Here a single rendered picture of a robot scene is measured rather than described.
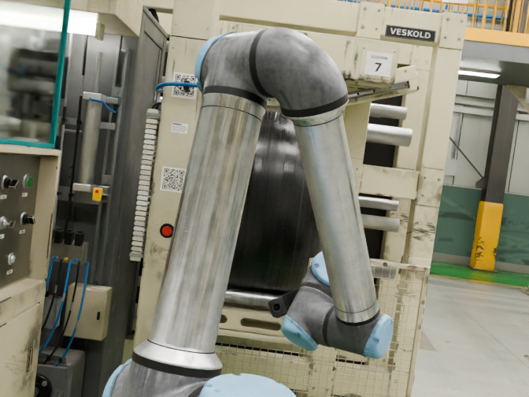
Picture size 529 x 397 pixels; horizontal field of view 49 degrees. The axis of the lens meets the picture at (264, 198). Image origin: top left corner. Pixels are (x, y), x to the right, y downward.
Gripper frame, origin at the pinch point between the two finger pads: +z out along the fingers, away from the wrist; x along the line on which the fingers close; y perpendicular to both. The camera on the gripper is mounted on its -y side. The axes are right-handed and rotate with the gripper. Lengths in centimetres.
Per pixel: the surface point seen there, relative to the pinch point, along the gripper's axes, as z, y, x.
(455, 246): 781, 547, 202
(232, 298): 13.1, -12.7, 13.2
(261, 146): -18.7, 2.8, 43.5
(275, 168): -18.6, 4.2, 36.2
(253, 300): 12.2, -7.0, 10.7
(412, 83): 8, 76, 71
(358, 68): -1, 52, 75
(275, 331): 13.7, -3.4, 0.3
